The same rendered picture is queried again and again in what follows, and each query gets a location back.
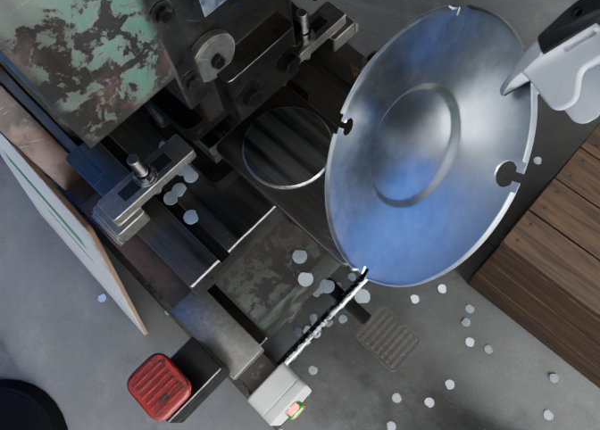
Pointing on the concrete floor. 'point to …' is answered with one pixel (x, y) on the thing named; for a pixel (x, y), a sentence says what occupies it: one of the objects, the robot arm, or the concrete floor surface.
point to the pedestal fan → (28, 408)
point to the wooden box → (554, 264)
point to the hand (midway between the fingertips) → (516, 79)
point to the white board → (68, 225)
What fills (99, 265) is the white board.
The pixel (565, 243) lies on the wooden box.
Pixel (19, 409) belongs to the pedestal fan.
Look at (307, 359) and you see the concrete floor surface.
